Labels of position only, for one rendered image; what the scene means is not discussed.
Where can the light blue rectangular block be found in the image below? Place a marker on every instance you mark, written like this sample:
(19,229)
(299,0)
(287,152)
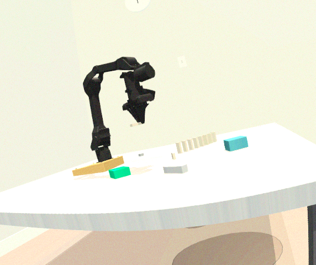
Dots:
(235,143)

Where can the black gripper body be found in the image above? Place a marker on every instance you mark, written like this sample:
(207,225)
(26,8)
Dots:
(135,98)

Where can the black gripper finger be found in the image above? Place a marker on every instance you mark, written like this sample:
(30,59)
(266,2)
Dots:
(140,112)
(134,114)

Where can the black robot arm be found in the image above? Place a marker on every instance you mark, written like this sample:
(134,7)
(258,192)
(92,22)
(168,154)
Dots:
(92,86)

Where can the green block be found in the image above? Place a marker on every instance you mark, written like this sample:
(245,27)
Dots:
(119,172)

